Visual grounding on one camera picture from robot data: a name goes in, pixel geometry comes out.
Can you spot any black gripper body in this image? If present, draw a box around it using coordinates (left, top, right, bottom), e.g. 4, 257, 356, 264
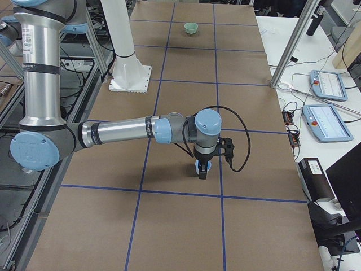
193, 151, 214, 164

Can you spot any light blue plastic cup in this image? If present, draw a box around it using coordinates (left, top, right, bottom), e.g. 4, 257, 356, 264
195, 160, 212, 180

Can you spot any green ceramic bowl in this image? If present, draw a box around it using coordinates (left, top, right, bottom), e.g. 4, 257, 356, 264
184, 22, 199, 34

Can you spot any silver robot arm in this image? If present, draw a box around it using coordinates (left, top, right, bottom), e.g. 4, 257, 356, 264
10, 1, 222, 179

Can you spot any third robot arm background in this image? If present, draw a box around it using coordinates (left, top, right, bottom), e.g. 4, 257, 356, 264
1, 15, 22, 47

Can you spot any black water bottle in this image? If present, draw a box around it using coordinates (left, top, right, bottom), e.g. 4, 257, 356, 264
306, 9, 325, 36

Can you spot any orange black adapter lower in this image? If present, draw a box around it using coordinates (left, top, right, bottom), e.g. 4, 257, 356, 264
287, 131, 300, 148

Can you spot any orange black adapter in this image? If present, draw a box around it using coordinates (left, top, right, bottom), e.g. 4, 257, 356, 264
282, 111, 294, 125
287, 131, 300, 148

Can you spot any orange black adapter upper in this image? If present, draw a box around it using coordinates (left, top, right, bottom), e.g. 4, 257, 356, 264
282, 111, 294, 125

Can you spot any metal rod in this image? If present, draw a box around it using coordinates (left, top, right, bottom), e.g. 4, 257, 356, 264
287, 88, 361, 116

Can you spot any black box with label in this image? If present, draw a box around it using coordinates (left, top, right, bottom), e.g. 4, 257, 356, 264
297, 158, 334, 202

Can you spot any near teach pendant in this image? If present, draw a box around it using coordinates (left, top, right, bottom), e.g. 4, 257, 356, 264
302, 104, 354, 143

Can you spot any teach pendant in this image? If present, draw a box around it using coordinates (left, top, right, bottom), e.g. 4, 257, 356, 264
302, 104, 354, 143
310, 70, 348, 102

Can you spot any small black square device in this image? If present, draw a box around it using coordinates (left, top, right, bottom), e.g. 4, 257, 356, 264
290, 56, 298, 63

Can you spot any black monitor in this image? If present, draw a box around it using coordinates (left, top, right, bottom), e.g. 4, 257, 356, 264
326, 143, 360, 219

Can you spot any far teach pendant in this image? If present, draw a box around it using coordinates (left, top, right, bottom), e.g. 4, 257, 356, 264
310, 70, 348, 102

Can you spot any wooden board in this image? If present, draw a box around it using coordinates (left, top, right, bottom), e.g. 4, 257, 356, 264
332, 21, 361, 69

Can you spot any white pedestal column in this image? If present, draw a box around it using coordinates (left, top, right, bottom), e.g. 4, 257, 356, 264
101, 0, 152, 93

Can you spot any aluminium frame post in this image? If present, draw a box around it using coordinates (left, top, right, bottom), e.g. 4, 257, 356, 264
270, 0, 319, 89

